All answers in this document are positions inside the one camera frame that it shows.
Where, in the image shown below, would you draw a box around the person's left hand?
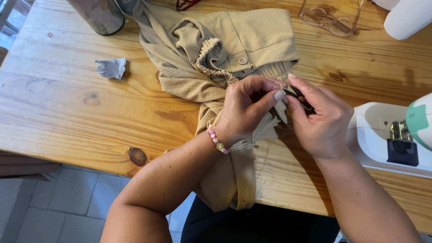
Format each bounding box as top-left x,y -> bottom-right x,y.
215,75 -> 288,148

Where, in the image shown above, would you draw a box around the person's right hand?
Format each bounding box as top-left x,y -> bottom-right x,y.
282,73 -> 355,160

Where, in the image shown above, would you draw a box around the small black thread snips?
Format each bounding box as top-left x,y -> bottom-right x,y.
282,85 -> 317,115

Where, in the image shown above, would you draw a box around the beige textured garment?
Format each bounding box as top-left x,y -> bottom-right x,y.
133,0 -> 300,212

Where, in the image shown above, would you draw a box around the white and green sewing machine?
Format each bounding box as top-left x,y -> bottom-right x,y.
346,92 -> 432,179

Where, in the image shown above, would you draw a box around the person's black clothing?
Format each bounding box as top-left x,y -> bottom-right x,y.
180,195 -> 341,243

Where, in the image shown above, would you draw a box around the crumpled white tissue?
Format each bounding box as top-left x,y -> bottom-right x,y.
94,57 -> 127,80

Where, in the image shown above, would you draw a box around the white paper towel roll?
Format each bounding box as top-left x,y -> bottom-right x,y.
383,0 -> 432,41

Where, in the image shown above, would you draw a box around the white round object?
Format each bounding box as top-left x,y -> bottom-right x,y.
371,0 -> 403,11

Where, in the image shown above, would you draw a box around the dark round container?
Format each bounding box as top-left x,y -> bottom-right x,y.
114,0 -> 140,16

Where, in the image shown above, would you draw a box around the floral print tumbler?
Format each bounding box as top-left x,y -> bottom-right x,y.
66,0 -> 126,36

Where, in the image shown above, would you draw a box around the brown wooden bench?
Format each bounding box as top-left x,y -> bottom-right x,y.
0,150 -> 62,182

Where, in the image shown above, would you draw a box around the colourful beaded bracelet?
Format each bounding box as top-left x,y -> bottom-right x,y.
207,124 -> 230,155

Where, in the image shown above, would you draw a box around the clear pink frame glasses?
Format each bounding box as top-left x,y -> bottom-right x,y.
298,0 -> 367,38

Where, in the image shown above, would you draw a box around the red frame glasses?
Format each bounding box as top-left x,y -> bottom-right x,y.
175,0 -> 203,11

